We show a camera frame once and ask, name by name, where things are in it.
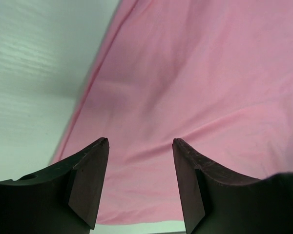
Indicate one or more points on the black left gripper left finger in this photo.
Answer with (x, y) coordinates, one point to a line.
(62, 198)

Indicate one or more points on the pink t shirt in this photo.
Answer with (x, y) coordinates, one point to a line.
(216, 73)

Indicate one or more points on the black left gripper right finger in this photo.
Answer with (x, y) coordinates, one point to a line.
(218, 200)

